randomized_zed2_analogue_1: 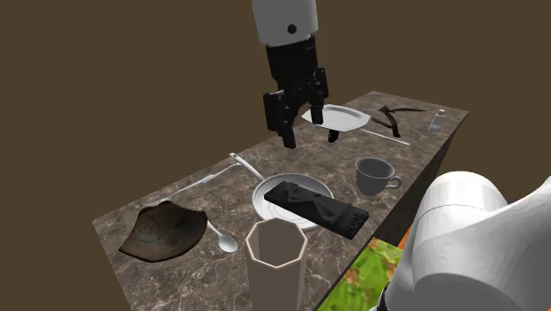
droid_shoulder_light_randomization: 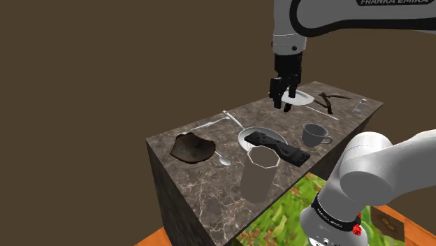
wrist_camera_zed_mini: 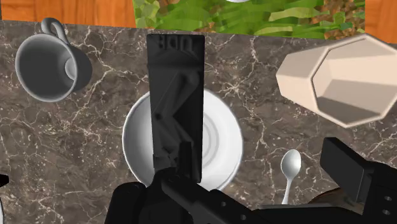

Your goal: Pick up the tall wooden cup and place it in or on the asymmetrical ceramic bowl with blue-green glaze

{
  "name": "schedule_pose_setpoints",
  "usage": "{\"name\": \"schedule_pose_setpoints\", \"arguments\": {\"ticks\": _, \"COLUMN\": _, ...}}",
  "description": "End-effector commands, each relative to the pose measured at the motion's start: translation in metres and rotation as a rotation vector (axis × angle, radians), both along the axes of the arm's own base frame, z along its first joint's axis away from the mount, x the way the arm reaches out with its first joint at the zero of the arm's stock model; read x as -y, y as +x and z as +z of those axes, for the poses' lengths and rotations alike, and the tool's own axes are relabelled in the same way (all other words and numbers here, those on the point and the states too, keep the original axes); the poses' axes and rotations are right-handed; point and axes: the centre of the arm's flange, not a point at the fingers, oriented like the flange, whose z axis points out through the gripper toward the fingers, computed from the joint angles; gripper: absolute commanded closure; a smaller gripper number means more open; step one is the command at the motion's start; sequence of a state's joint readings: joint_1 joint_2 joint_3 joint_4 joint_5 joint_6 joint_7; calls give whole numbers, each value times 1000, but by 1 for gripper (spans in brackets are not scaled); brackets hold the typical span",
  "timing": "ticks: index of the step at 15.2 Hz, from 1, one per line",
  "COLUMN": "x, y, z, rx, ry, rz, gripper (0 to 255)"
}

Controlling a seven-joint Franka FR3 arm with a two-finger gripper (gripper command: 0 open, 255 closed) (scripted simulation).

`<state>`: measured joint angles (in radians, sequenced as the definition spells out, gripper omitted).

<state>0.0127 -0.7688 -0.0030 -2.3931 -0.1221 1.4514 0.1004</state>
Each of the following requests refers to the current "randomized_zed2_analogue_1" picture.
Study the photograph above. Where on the beige octagonal vase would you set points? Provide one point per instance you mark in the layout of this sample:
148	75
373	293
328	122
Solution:
275	280

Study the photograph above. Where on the black rectangular block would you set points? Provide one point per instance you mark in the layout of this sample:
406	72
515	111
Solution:
316	206

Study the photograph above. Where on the silver spoon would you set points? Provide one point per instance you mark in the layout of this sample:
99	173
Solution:
227	243

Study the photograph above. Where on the brown wavy bowl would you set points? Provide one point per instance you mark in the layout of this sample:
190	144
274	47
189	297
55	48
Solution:
165	232

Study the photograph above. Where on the silver frying pan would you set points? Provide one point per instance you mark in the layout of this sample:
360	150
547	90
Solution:
271	206

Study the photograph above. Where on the thin white stick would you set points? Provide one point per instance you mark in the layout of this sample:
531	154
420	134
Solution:
385	136

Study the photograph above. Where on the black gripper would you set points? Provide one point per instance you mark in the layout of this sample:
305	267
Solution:
290	62

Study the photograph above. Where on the dark brown curved utensil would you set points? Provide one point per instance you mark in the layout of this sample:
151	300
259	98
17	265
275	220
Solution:
392	122

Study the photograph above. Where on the white plate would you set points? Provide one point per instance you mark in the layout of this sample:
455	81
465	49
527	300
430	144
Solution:
342	118

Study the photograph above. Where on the grey cup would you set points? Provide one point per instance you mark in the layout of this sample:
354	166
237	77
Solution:
373	176

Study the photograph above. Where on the silver fork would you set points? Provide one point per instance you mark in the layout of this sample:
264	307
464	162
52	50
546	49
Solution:
196	184

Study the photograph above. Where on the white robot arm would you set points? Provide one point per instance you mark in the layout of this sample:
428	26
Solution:
465	241

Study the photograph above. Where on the small clear shaker bottle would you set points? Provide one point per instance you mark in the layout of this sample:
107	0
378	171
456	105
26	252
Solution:
437	121

